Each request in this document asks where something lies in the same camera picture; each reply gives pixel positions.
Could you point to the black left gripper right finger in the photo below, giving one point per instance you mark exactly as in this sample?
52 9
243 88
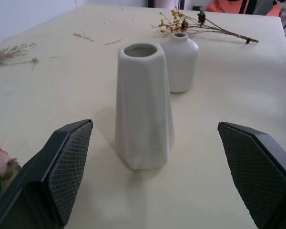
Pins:
255 174

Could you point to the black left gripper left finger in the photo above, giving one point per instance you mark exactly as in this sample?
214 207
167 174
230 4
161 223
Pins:
50 176

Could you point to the tall white faceted vase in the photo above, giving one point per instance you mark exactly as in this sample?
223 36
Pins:
143 107

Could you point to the short white round vase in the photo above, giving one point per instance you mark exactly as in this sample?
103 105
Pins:
181 62

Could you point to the pink dried rose bunch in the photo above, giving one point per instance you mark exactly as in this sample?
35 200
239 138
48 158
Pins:
1 167

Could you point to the small dried twig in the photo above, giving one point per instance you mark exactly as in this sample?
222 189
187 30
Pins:
83 36

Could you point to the thin dried stem piece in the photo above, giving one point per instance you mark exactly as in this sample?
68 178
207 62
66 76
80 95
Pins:
112 42

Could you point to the dried yellow flower bunch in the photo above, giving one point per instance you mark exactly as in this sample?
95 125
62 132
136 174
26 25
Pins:
181 23

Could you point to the orange chair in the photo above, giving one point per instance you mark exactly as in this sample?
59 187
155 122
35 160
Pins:
228 6

